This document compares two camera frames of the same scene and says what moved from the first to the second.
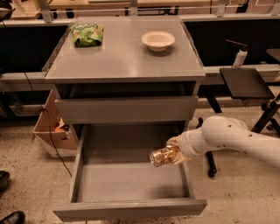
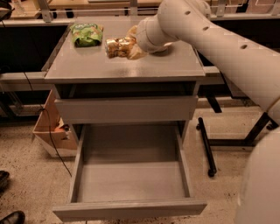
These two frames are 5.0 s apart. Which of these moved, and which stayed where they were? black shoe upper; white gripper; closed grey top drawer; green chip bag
Moved: white gripper
Stayed: black shoe upper; green chip bag; closed grey top drawer
